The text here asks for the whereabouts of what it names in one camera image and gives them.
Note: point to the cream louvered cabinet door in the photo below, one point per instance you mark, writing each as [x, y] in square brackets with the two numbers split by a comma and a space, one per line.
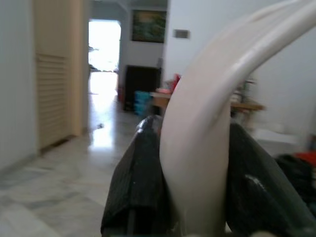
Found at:
[53, 74]

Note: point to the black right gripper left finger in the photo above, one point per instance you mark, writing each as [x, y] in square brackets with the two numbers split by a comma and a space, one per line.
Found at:
[138, 182]

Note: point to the black and red bag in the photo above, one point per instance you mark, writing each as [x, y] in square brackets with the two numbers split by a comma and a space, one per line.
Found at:
[298, 170]

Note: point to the grey wall switch plate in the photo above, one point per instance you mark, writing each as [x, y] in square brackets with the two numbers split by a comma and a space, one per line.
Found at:
[181, 33]

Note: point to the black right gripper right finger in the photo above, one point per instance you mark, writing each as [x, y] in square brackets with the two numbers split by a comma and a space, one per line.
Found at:
[256, 192]

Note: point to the dark wooden cabinet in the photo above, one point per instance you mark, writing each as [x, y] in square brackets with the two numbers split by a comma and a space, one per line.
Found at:
[142, 87]

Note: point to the red item on table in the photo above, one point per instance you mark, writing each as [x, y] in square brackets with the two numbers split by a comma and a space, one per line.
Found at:
[176, 80]

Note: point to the teal plastic storage box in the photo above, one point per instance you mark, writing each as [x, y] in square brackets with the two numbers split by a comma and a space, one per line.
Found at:
[142, 102]

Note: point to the wooden table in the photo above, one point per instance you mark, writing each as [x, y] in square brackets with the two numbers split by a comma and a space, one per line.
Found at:
[247, 106]

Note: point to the framed green landscape painting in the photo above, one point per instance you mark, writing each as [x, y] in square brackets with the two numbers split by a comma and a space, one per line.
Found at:
[148, 25]

